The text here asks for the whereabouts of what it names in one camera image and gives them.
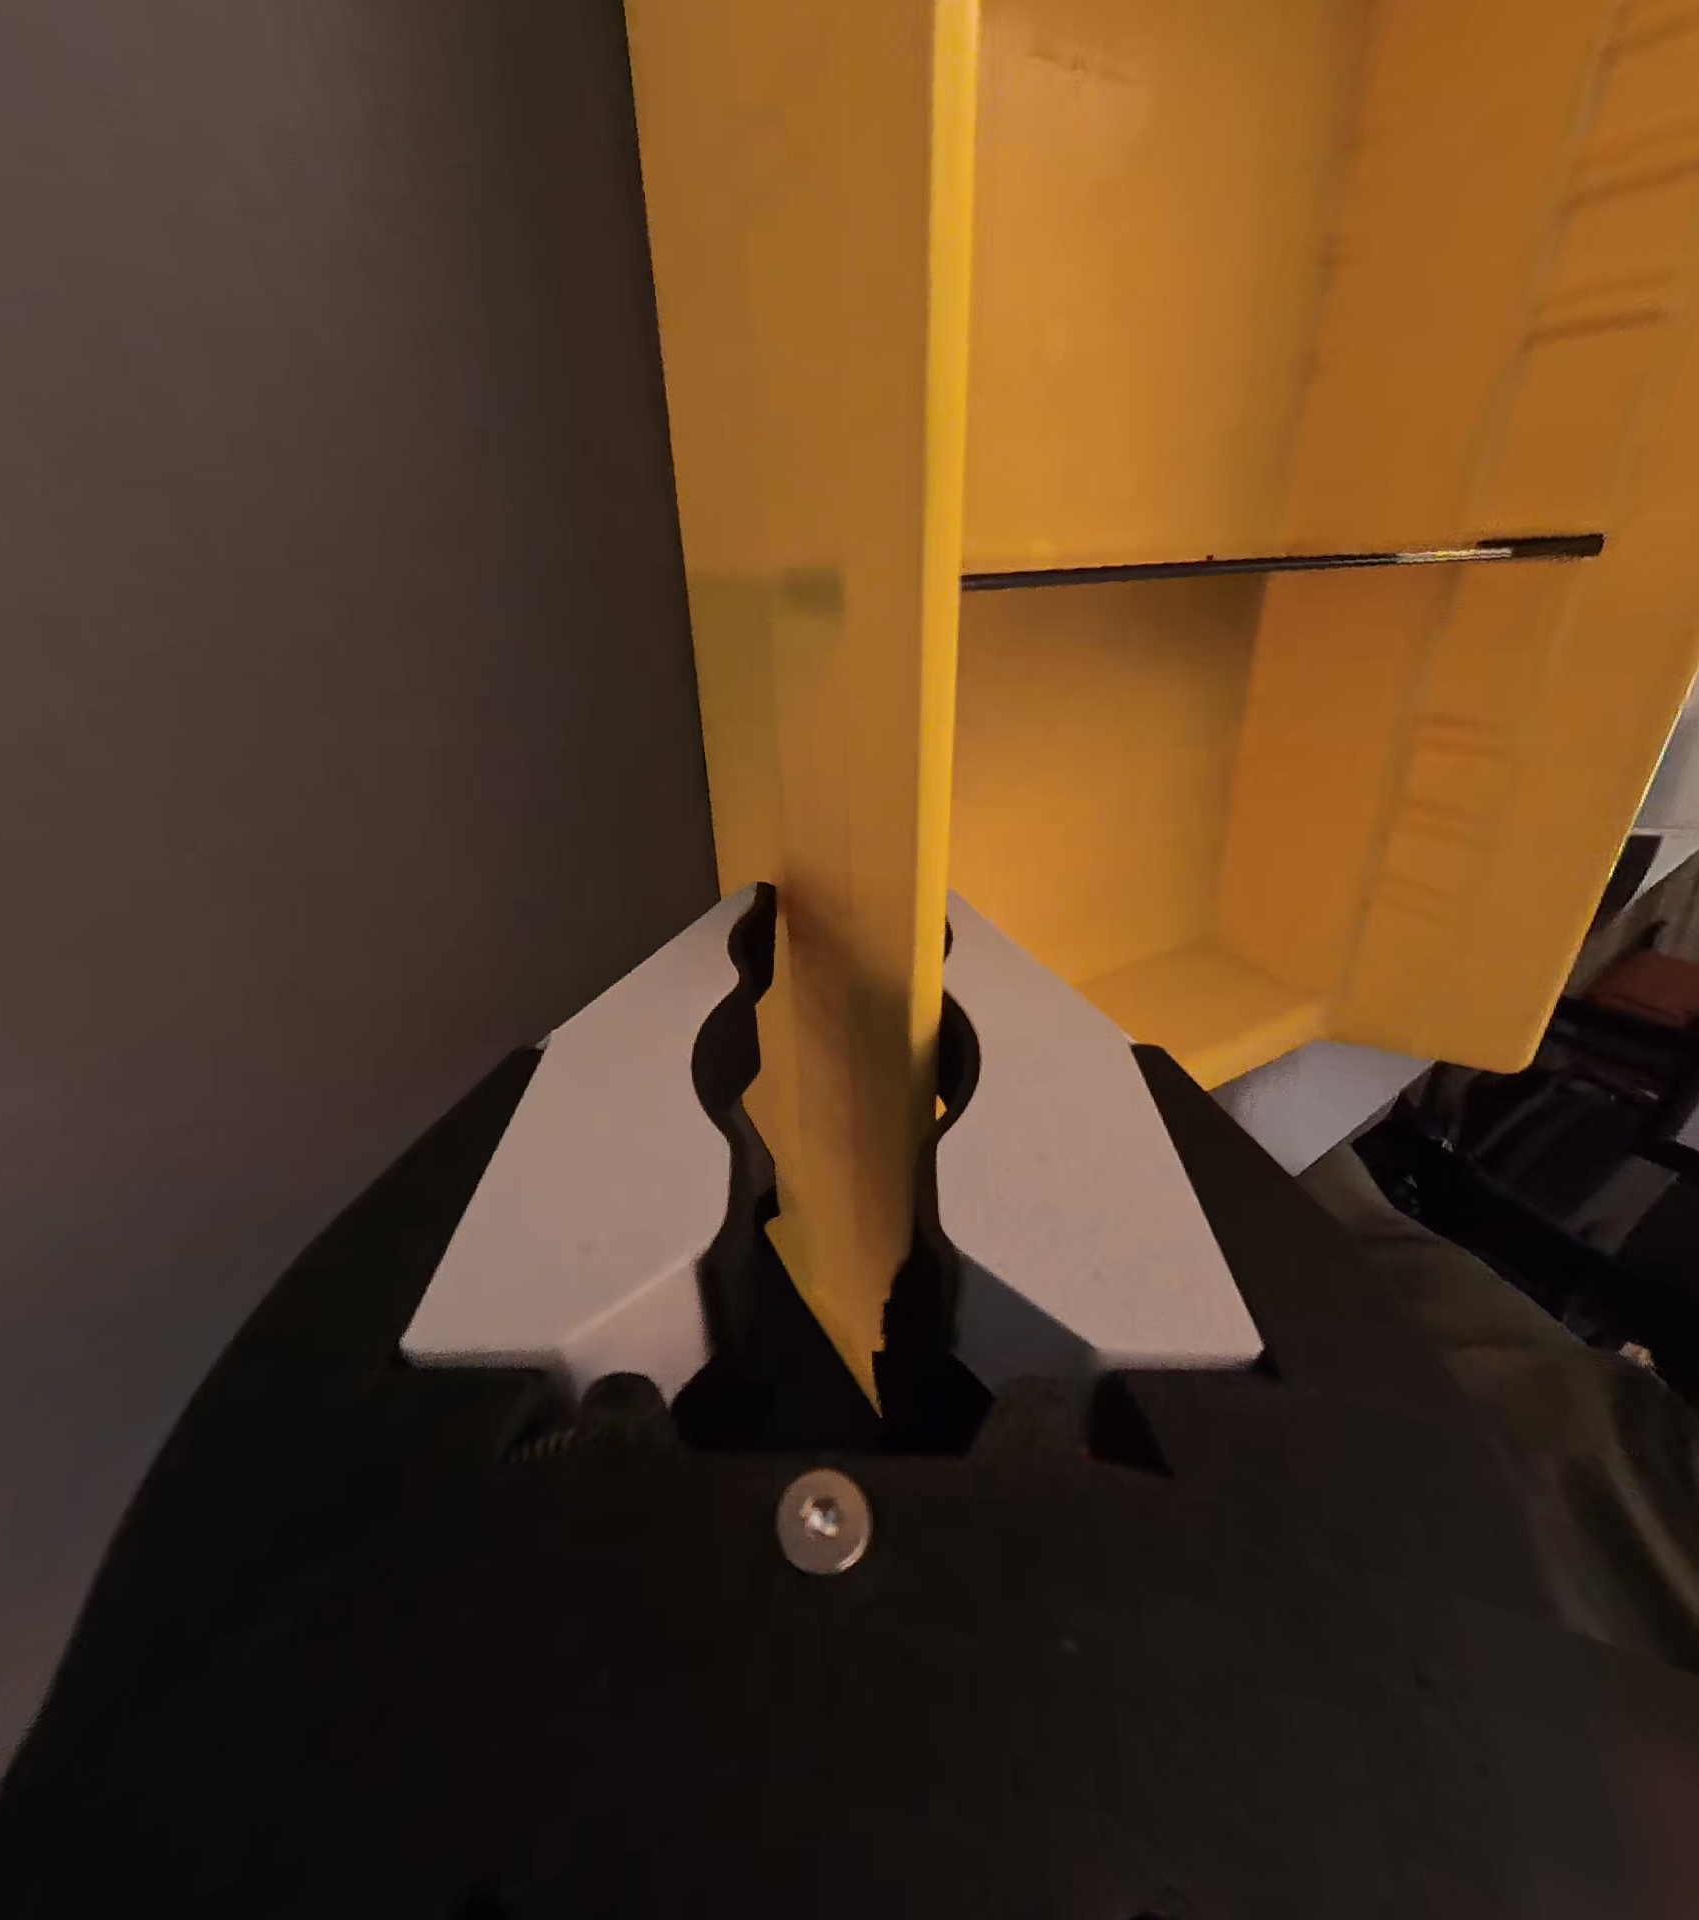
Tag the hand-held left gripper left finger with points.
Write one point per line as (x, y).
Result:
(580, 1184)

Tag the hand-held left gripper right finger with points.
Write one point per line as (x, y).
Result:
(1090, 1201)

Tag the person's olive trousers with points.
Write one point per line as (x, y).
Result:
(1614, 1424)

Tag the yellow plastic bin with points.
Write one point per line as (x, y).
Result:
(1120, 300)

